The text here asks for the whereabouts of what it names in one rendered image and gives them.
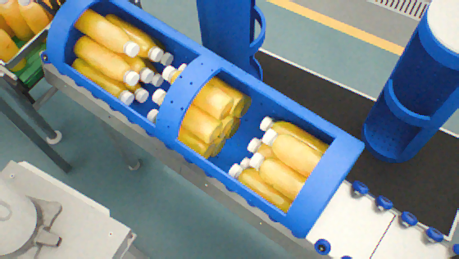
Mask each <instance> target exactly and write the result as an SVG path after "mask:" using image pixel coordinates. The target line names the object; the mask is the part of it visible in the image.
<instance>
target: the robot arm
mask: <svg viewBox="0 0 459 259"><path fill-rule="evenodd" d="M30 1H32V2H36V3H38V4H39V5H40V6H41V7H42V8H43V9H44V10H46V11H47V12H48V13H49V14H50V15H52V16H53V17H54V16H55V15H56V13H57V11H59V9H60V8H61V5H62V4H63V3H65V2H66V1H67V0H58V1H59V2H60V4H61V5H60V4H59V3H58V1H57V0H48V1H49V2H50V4H51V5H52V8H53V9H52V8H51V7H50V6H49V5H48V4H47V3H45V2H44V1H42V0H30ZM61 210H62V206H61V204H60V203H59V202H56V201H55V202H46V201H43V200H40V199H38V198H33V197H31V196H29V195H26V194H23V193H22V192H21V191H20V190H19V189H18V188H16V187H15V186H13V185H12V184H10V183H9V182H7V181H6V180H3V179H2V178H0V259H37V257H38V255H39V252H40V249H41V247H42V246H43V244H45V245H49V246H53V247H59V246H61V241H62V240H61V239H62V237H58V236H56V235H55V234H53V233H51V232H49V230H50V229H51V228H52V225H53V223H54V220H55V219H56V218H57V216H59V215H60V214H61Z"/></svg>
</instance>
